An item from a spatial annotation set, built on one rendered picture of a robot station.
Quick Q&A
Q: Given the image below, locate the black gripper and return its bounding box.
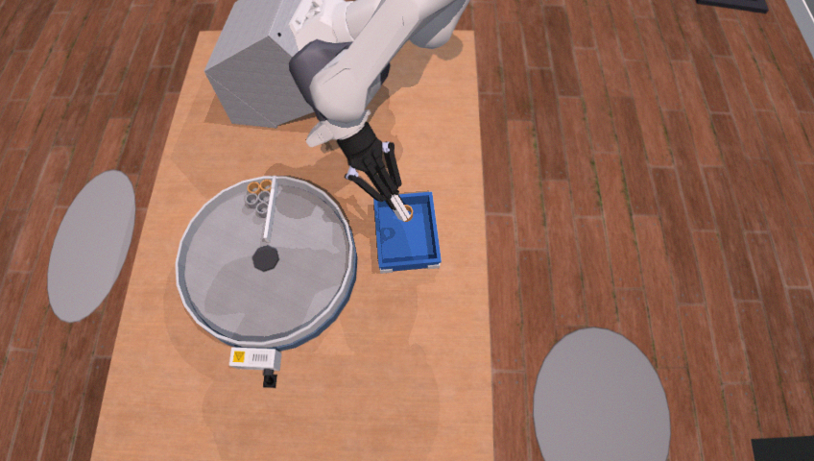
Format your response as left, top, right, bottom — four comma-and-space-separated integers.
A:
337, 122, 411, 222

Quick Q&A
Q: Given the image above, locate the blue crate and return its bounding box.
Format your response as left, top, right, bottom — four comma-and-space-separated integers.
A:
373, 192, 442, 274

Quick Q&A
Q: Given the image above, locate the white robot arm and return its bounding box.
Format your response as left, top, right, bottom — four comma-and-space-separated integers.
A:
289, 0, 470, 147

